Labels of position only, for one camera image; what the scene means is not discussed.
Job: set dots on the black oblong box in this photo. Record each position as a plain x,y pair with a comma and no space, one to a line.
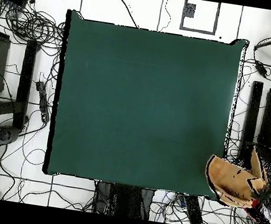
194,211

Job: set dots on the dark green table cloth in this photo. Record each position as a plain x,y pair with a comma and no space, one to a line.
139,105

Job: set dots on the black flat bar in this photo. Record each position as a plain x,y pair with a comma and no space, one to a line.
25,83
251,116

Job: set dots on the tan terry towel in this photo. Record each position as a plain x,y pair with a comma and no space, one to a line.
228,178

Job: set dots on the black power adapter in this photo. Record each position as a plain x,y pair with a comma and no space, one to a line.
261,68

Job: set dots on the black power strip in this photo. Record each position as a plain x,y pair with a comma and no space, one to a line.
43,100

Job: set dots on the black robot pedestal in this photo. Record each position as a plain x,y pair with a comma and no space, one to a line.
124,200

